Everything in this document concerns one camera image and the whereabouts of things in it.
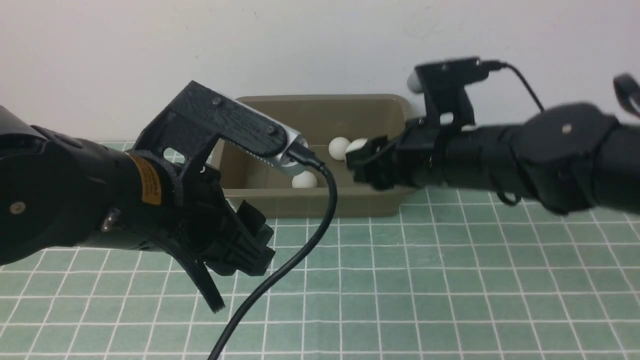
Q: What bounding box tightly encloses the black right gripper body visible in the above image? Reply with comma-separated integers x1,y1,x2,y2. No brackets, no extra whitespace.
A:
370,120,451,191

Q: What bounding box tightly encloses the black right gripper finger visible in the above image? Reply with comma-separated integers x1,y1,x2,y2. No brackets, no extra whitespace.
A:
351,165,388,191
345,136,390,168

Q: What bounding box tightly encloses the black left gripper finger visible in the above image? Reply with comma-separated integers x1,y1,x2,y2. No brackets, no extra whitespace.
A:
215,225,275,277
237,201,274,248

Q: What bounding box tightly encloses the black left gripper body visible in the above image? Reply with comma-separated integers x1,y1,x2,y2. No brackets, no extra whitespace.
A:
100,150,246,276

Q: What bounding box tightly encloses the white ping-pong ball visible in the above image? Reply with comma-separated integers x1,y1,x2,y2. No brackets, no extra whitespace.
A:
327,137,351,162
345,137,368,154
291,171,318,189

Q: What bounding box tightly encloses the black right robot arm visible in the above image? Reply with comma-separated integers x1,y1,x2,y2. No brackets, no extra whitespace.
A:
346,74,639,215

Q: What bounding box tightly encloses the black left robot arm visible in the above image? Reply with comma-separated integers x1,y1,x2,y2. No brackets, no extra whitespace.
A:
0,107,275,276

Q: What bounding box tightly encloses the olive green plastic bin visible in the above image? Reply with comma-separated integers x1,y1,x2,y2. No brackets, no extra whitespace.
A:
211,94,412,219

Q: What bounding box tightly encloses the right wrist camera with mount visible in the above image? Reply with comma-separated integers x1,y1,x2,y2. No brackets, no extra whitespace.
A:
406,57,505,128

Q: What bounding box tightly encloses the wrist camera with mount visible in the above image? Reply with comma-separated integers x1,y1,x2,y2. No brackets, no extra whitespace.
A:
132,80,307,177
406,57,505,128

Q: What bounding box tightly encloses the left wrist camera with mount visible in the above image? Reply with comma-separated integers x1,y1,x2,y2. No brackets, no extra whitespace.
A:
132,80,307,177

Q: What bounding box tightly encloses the black right camera cable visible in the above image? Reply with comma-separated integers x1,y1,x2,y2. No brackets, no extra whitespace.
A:
480,60,546,113

